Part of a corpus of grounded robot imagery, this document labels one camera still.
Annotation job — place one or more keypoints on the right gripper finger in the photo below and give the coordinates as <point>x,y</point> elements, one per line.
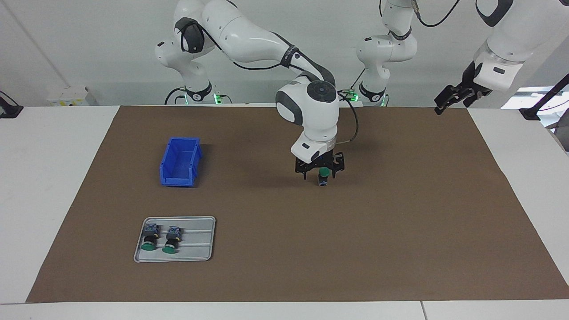
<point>338,169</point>
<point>306,173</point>

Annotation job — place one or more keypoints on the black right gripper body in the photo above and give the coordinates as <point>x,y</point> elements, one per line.
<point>318,161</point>

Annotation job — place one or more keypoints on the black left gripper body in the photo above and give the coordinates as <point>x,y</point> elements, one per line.
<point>470,86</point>

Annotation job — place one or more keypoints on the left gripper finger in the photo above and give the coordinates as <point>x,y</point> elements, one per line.
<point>446,97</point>
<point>471,99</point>

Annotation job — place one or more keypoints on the green push button switch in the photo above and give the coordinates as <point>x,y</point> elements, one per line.
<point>150,235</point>
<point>324,180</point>
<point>171,240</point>

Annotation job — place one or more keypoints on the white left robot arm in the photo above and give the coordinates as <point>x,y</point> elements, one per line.
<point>520,31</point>

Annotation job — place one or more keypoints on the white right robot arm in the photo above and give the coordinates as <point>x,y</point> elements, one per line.
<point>249,40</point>

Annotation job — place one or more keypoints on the white background furniture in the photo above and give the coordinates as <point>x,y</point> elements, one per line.
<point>515,102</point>

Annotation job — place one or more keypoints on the brown table mat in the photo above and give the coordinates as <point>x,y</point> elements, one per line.
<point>311,244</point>

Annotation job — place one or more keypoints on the grey chair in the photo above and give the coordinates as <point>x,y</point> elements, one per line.
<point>562,135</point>

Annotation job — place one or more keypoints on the blue plastic bin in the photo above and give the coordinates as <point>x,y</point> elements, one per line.
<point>178,174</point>

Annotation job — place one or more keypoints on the grey metal tray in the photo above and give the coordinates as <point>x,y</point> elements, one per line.
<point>200,249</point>

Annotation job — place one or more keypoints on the white box yellow label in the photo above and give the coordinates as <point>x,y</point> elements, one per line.
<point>71,95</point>

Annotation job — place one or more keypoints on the black clamp stand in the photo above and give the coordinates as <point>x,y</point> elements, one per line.
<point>10,110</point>

